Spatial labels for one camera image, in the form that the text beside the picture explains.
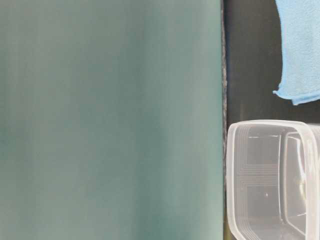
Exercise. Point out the blue towel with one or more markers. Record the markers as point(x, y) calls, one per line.
point(300, 45)

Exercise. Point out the clear plastic container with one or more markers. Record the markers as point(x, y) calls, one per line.
point(273, 180)

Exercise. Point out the green backdrop curtain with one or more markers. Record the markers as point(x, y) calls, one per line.
point(111, 120)

